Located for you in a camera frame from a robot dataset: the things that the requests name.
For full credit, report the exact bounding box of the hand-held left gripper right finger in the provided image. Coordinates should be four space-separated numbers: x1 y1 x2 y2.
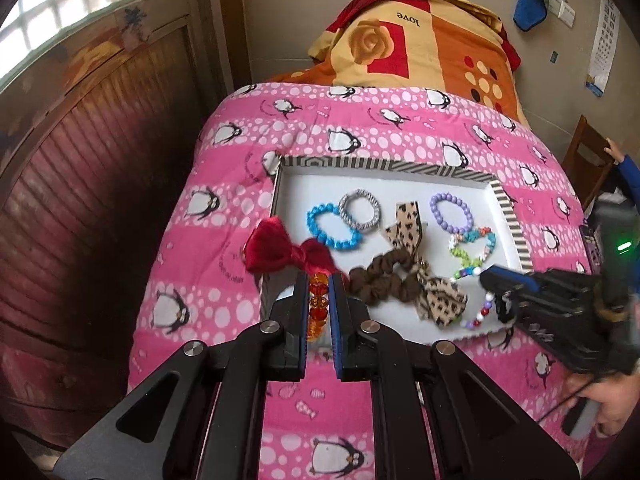
327 271 583 480

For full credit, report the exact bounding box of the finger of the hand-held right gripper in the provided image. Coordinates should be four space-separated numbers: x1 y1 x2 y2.
495 291 531 325
479 264 551 297

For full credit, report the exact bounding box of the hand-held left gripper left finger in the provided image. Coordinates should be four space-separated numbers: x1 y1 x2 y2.
55 270 311 480

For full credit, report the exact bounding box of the orange crystal bead bracelet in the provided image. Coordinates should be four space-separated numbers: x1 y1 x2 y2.
307 272 331 343

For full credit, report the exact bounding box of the white mixed bead bracelet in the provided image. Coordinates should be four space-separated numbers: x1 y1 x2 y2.
452 265 496 330

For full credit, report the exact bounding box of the multicolour bead bracelet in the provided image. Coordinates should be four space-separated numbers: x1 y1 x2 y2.
447 226 497 267

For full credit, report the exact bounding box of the brown leopard ribbon scrunchie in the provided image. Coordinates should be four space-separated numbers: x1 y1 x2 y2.
347 201 469 328

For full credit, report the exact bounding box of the red satin bow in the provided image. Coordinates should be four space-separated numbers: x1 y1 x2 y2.
243 216 337 276

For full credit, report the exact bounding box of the blue bead bracelet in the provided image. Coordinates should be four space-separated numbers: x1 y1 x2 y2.
306 202 362 252

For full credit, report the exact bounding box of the purple bead bracelet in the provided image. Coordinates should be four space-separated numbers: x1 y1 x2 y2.
430 192 474 232

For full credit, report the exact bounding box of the silver hair tie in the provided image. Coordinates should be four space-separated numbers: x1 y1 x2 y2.
338 188 382 233

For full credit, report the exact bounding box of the striped cardboard tray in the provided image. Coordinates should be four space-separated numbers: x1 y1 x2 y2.
260 155 535 346

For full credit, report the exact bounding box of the another person's forearm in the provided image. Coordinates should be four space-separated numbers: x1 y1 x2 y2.
617 152 640 201

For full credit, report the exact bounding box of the person's right hand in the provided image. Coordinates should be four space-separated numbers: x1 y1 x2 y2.
585 375 640 437

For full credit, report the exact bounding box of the dark purple object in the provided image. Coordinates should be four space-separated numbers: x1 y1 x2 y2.
580 225 606 276

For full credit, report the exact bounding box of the pink penguin blanket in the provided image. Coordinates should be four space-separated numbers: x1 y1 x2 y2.
127 82 593 480

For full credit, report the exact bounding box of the wooden chair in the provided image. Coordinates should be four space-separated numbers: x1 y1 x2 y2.
562 115 618 211

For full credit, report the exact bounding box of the orange patterned quilt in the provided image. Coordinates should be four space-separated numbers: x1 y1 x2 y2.
265 0 531 126

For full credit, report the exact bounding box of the wooden slatted panel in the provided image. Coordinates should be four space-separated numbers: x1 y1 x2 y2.
0 10 241 461

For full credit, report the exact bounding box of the window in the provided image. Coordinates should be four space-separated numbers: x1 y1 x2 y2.
0 0 186 86

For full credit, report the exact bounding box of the black cable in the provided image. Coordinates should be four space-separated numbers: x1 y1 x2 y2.
539 380 593 422

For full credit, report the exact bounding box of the wall calendar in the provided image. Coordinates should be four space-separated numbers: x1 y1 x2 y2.
585 0 621 96

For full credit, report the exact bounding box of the white wall switch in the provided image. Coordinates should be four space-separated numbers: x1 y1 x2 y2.
547 0 576 26

